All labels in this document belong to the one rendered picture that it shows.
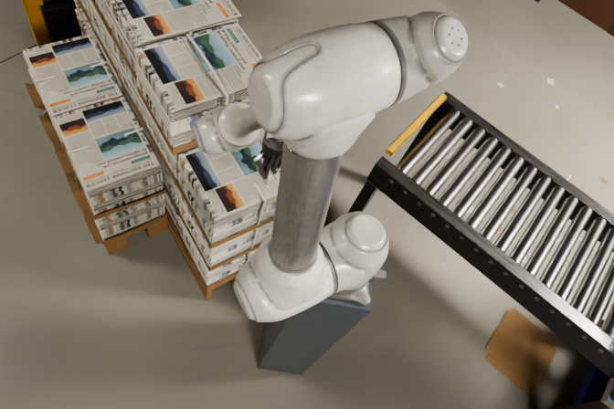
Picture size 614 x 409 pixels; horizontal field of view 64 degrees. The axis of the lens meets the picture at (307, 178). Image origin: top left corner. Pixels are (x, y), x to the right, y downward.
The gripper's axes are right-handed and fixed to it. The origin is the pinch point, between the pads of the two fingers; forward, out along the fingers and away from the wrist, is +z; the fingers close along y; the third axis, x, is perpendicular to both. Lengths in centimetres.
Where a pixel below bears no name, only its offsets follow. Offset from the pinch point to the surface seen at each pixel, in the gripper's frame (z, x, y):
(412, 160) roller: 16, 10, -62
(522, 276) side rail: 16, 67, -69
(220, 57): -9.9, -41.9, -4.4
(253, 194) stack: 13.2, -1.6, 2.4
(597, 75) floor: 96, -16, -311
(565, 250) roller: 16, 68, -92
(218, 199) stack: 13.0, -4.9, 13.6
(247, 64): -10.3, -35.6, -10.9
